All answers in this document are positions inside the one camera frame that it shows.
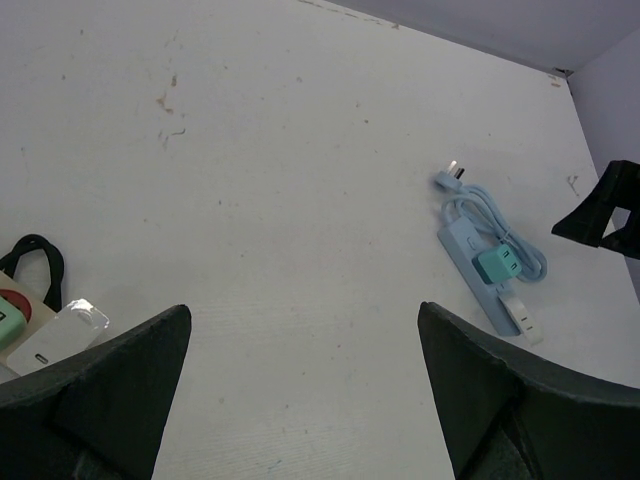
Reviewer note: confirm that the white charger on beige strip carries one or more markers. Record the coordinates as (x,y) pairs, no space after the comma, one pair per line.
(74,329)

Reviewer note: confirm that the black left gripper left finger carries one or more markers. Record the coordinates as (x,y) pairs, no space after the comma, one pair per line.
(99,414)

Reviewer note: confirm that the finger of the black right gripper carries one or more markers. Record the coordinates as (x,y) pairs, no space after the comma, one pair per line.
(618,187)

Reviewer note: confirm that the green plug on beige strip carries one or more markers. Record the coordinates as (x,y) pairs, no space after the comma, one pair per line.
(12,323)

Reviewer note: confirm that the white plug adapter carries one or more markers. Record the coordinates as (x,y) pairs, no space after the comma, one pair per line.
(520,316)

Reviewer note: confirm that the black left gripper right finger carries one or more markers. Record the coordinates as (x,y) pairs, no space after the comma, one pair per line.
(506,413)

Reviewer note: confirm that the teal usb charger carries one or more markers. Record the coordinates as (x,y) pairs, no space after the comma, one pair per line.
(497,264)

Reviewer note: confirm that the beige power strip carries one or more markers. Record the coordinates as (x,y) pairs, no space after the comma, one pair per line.
(30,330)

